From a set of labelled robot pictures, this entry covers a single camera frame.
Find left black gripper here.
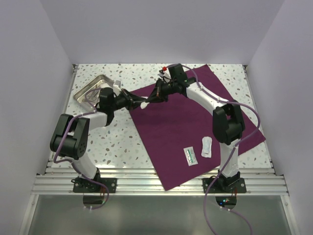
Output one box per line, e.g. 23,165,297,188
110,89,146,112

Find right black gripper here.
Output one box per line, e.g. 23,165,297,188
146,78,177,104

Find white gauze pad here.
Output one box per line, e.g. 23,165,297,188
140,102,150,109

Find silver hemostat forceps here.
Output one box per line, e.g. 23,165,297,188
82,91,99,103

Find stainless steel tray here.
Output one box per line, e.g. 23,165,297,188
73,74,114,111

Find green white packet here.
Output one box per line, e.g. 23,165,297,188
183,146,198,166

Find white blue sterile pouch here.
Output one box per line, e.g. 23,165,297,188
201,137,212,158

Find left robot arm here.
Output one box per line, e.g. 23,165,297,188
50,87,146,193

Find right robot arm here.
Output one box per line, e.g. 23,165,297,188
140,64,245,192

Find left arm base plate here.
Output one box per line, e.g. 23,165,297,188
71,177,117,193

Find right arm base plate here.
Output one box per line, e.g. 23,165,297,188
202,176,247,194

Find aluminium rail frame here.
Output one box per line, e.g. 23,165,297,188
32,64,288,196

